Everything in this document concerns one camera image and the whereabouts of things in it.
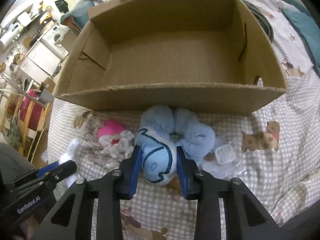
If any wooden chair with red cloth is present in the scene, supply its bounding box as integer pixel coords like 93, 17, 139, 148
1, 93, 52, 159

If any white sock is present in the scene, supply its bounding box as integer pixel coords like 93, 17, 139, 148
59, 138, 80, 188

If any white checked dog-print bedspread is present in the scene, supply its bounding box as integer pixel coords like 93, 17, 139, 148
47, 0, 319, 239

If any dark grey folded blanket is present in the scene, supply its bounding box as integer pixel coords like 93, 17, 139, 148
243, 0, 274, 42

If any teal pillow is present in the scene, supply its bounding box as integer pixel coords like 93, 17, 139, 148
283, 9, 320, 76

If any white kitchen cabinet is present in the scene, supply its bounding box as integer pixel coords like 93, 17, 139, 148
20, 42, 61, 83

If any brown cardboard box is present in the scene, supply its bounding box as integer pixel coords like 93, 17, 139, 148
56, 0, 287, 114

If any white washing machine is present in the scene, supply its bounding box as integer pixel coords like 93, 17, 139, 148
40, 24, 68, 61

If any light blue plush toy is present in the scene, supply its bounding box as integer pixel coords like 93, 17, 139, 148
134, 105, 215, 186

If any beige patterned cloth scrunchie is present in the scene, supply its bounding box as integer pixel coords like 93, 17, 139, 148
74, 111, 134, 171

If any teal mattress corner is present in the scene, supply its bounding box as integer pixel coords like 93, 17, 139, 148
60, 0, 94, 36

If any pink plush ball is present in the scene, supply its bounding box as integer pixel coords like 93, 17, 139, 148
97, 119, 125, 138

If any clear plastic packaging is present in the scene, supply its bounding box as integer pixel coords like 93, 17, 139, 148
200, 136, 247, 180

